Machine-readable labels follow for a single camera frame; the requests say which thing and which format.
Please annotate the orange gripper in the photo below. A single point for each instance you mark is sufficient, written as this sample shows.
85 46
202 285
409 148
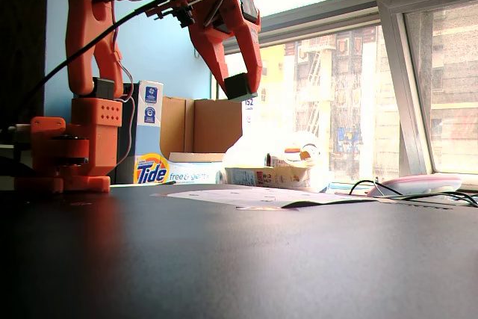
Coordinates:
219 44

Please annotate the green cube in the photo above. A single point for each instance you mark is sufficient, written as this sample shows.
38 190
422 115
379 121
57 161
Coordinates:
239 87

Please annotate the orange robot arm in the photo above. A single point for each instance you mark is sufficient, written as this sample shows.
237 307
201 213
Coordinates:
80 35

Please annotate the white numbered grid paper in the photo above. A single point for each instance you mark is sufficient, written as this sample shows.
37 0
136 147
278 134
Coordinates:
242 195

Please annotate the white label with 152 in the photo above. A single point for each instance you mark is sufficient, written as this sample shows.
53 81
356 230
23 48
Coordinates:
249 111

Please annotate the printed cardboard can tray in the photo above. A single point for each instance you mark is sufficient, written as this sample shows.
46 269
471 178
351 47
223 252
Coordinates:
269 177

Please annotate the Tide detergent cardboard box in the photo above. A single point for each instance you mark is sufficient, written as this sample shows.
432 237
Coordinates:
149 173

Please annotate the open silver window sash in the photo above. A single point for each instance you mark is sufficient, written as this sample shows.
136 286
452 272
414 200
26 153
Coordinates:
403 91

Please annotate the dark curtain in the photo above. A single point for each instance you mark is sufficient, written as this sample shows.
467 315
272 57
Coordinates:
22 16

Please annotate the pink pencil case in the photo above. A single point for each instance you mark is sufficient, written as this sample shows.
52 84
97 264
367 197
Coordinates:
414 184

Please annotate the black slotted strip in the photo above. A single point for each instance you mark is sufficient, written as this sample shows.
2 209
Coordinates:
429 205

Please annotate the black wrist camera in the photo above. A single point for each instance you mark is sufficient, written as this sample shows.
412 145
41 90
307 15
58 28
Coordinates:
179 10

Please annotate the grey window frame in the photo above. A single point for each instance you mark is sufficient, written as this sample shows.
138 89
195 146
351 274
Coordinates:
317 16

